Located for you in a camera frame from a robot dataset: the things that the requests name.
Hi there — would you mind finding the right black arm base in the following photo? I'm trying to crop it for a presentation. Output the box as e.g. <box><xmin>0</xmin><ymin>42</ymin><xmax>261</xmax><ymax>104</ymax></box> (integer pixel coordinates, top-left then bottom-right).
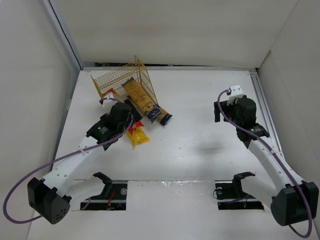
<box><xmin>212</xmin><ymin>180</ymin><xmax>264</xmax><ymax>211</ymax></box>

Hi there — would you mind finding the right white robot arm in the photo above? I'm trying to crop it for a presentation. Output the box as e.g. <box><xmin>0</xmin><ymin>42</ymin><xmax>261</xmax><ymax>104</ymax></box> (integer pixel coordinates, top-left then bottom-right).
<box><xmin>214</xmin><ymin>94</ymin><xmax>319</xmax><ymax>226</ymax></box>

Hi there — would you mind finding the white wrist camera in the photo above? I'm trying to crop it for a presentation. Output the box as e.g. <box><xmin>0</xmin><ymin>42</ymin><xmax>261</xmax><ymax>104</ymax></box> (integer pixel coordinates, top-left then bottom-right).
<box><xmin>226</xmin><ymin>85</ymin><xmax>244</xmax><ymax>106</ymax></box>
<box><xmin>99</xmin><ymin>92</ymin><xmax>118</xmax><ymax>108</ymax></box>

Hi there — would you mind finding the yellow spaghetti bag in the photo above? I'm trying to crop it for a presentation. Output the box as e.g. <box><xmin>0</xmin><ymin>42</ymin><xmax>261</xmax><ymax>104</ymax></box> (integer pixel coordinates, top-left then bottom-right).
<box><xmin>126</xmin><ymin>127</ymin><xmax>150</xmax><ymax>147</ymax></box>

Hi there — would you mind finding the blue patterned spaghetti bag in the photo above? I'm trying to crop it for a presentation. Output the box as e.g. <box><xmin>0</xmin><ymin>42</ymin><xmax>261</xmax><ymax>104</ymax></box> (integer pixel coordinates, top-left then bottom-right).
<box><xmin>122</xmin><ymin>77</ymin><xmax>162</xmax><ymax>123</ymax></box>

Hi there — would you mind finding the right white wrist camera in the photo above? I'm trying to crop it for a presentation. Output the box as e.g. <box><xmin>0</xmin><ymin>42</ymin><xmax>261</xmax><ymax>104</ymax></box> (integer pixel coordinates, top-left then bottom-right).
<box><xmin>226</xmin><ymin>85</ymin><xmax>244</xmax><ymax>106</ymax></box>

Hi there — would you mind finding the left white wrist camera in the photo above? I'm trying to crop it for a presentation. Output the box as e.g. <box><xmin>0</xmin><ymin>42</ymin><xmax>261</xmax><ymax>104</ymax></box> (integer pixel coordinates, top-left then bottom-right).
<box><xmin>99</xmin><ymin>92</ymin><xmax>118</xmax><ymax>108</ymax></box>

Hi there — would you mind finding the aluminium rail right side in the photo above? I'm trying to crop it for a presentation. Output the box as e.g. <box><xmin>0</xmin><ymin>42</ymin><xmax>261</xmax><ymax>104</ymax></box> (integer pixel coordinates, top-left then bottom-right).
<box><xmin>249</xmin><ymin>70</ymin><xmax>285</xmax><ymax>159</ymax></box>

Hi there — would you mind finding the red white spaghetti bag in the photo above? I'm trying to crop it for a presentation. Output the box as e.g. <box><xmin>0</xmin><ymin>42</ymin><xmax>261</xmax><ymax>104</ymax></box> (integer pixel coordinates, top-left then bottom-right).
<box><xmin>102</xmin><ymin>88</ymin><xmax>144</xmax><ymax>129</ymax></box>

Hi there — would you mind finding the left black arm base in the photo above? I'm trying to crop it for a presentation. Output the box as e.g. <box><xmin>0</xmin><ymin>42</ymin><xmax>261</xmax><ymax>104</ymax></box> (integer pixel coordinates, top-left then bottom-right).
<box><xmin>79</xmin><ymin>181</ymin><xmax>128</xmax><ymax>211</ymax></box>

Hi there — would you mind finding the yellow wire mesh shelf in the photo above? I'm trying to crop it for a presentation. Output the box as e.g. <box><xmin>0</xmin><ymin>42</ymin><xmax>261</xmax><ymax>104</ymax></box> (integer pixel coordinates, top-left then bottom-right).
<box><xmin>91</xmin><ymin>56</ymin><xmax>159</xmax><ymax>116</ymax></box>

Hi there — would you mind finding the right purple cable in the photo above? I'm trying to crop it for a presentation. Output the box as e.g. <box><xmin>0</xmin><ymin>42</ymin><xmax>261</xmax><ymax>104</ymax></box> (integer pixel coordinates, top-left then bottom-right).
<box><xmin>216</xmin><ymin>88</ymin><xmax>314</xmax><ymax>238</ymax></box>

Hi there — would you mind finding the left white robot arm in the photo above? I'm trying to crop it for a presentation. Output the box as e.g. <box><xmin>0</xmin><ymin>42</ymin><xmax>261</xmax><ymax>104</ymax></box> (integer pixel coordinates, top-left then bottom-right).
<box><xmin>27</xmin><ymin>100</ymin><xmax>135</xmax><ymax>225</ymax></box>

